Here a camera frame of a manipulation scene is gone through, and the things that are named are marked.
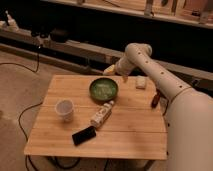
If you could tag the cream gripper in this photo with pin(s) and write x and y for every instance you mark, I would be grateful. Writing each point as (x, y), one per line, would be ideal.
(111, 70)

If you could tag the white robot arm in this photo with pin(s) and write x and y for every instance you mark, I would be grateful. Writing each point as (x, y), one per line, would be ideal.
(189, 115)

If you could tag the green ceramic bowl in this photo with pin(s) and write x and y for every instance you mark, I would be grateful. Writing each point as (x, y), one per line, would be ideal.
(103, 89)

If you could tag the red-brown object at table edge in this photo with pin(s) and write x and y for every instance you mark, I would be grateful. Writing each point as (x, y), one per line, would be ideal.
(155, 100)

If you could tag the white plastic cup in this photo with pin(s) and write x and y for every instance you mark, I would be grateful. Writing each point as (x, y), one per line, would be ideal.
(65, 109)

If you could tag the black device on ledge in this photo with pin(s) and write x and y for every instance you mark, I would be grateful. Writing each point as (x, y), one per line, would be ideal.
(59, 35)

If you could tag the black rectangular box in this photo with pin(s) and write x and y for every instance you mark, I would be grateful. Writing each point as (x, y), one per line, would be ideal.
(84, 135)

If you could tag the white spray bottle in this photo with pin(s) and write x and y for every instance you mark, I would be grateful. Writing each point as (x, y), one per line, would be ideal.
(12, 22)

